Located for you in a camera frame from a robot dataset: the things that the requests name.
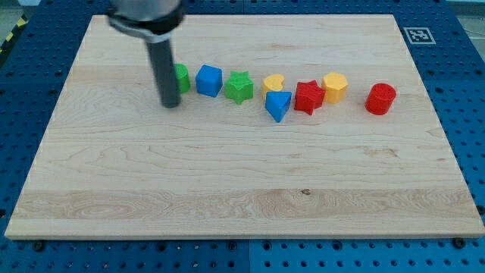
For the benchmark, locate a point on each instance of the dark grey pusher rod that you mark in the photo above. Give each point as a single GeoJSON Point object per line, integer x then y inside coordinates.
{"type": "Point", "coordinates": [162, 61]}

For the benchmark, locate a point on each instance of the blue triangle block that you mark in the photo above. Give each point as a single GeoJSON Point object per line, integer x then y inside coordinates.
{"type": "Point", "coordinates": [277, 104]}

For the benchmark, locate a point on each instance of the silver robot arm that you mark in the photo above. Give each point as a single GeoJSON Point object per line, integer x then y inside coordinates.
{"type": "Point", "coordinates": [153, 21]}

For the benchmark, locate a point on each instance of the yellow heart block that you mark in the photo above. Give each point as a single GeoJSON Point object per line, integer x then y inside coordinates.
{"type": "Point", "coordinates": [273, 82]}

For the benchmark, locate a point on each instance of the green cylinder block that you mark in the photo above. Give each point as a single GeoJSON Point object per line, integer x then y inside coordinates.
{"type": "Point", "coordinates": [182, 74]}

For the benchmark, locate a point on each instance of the blue cube block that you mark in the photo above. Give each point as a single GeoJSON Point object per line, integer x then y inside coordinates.
{"type": "Point", "coordinates": [209, 80]}

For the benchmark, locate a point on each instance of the green star block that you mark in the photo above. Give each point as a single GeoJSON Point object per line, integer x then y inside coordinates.
{"type": "Point", "coordinates": [239, 87]}

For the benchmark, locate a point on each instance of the wooden board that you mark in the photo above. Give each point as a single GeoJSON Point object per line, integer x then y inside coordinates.
{"type": "Point", "coordinates": [114, 164]}

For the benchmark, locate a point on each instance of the red star block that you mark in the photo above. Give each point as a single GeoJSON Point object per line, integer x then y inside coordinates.
{"type": "Point", "coordinates": [309, 96]}

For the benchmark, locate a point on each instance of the yellow hexagon block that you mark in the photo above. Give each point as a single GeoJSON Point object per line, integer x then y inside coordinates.
{"type": "Point", "coordinates": [335, 85]}

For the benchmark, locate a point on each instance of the red cylinder block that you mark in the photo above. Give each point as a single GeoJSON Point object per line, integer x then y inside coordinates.
{"type": "Point", "coordinates": [380, 98]}

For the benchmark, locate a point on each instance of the white fiducial marker tag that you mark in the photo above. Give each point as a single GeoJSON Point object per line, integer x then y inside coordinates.
{"type": "Point", "coordinates": [419, 36]}

